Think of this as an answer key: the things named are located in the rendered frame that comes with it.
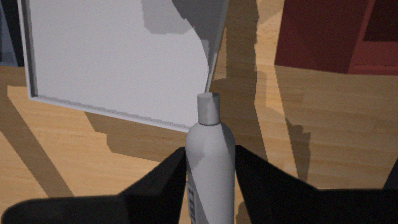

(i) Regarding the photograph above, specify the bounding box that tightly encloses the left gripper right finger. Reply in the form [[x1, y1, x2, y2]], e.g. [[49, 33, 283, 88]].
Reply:
[[235, 145, 398, 224]]

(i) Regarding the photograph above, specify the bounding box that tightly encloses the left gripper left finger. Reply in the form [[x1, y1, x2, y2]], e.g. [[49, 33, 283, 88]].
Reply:
[[1, 147, 187, 224]]

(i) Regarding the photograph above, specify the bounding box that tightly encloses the grey gas cylinder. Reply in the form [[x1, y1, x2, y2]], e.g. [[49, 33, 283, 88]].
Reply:
[[185, 93, 236, 224]]

